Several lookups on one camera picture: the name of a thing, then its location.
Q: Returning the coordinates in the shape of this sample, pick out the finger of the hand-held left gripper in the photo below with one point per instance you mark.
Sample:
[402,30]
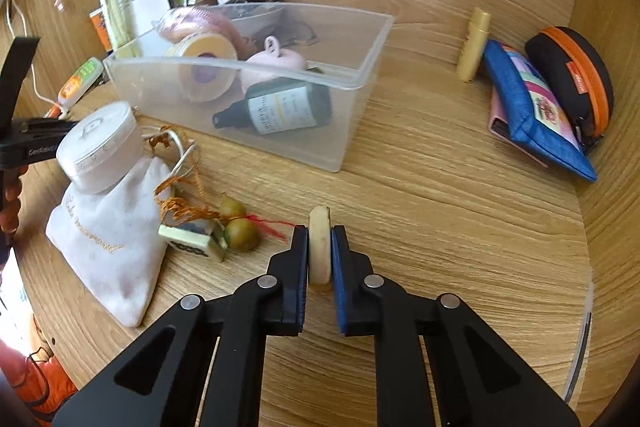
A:
[52,129]

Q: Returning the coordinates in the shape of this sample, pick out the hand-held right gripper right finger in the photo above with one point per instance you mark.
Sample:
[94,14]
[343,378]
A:
[340,272]

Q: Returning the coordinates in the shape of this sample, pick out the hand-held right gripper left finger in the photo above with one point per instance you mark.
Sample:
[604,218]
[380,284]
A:
[299,267]

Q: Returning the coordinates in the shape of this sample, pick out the beige round disc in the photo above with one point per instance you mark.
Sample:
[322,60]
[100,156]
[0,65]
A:
[320,247]

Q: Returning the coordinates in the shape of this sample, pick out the white round jar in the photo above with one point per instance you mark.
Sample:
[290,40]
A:
[97,147]

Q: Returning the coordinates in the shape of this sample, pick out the clear plastic storage box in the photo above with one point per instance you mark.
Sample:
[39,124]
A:
[280,107]

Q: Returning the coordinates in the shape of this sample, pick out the wooden desktop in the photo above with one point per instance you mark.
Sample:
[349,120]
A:
[440,232]

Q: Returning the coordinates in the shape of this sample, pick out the person's left hand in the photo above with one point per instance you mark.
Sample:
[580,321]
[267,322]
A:
[10,207]

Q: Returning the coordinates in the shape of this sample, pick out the green bead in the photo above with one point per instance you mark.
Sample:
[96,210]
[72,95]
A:
[241,234]
[232,208]

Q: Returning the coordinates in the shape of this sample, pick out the orange small box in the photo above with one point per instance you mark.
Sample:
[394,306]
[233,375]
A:
[100,29]

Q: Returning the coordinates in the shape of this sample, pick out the pale green tube bottle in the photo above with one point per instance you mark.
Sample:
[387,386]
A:
[114,12]

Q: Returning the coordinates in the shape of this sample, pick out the dark green spray bottle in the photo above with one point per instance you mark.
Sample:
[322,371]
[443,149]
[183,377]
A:
[280,107]

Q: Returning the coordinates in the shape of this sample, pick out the yellow tape roll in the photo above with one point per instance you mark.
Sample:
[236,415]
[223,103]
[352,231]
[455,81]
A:
[205,67]

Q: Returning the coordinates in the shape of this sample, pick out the pink round pot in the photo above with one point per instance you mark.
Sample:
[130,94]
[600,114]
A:
[275,59]

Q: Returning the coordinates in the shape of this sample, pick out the orange garment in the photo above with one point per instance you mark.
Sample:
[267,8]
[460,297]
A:
[45,382]

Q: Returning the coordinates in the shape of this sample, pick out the blue zip pouch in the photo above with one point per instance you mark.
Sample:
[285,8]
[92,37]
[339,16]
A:
[530,107]

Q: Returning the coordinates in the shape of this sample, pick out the yellow lip balm tube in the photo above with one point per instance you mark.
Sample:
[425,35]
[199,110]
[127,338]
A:
[472,44]

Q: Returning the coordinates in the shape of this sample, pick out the black orange zip case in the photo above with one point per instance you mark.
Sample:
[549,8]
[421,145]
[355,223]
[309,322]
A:
[575,72]

